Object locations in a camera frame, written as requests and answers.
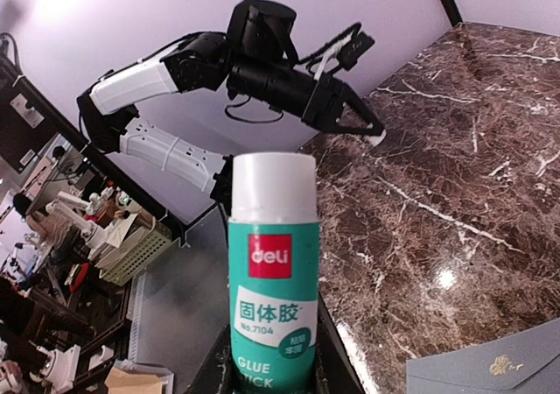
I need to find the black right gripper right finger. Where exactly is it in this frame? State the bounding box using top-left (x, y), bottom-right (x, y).
top-left (312, 306), bottom-right (363, 394)

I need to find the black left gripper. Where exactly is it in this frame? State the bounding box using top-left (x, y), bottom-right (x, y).
top-left (301, 76), bottom-right (385, 137)

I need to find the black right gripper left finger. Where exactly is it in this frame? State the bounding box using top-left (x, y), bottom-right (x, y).
top-left (187, 325), bottom-right (232, 394)

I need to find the white glue stick cap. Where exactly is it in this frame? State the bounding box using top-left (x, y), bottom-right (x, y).
top-left (367, 130), bottom-right (387, 146)

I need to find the green white glue stick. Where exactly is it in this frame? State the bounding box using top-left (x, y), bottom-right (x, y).
top-left (227, 151), bottom-right (321, 394)

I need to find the grey paper envelope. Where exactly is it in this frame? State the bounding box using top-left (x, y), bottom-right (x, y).
top-left (406, 319), bottom-right (559, 393)

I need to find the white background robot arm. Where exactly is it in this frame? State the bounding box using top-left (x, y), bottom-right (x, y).
top-left (46, 192), bottom-right (180, 301)

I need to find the cream envelope in background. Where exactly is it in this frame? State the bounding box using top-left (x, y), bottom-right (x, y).
top-left (105, 214), bottom-right (137, 248)

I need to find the green perforated plastic basket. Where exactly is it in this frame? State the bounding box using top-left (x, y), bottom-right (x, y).
top-left (96, 222), bottom-right (173, 286)

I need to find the white slotted cable duct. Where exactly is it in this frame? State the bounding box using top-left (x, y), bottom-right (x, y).
top-left (127, 271), bottom-right (147, 362)

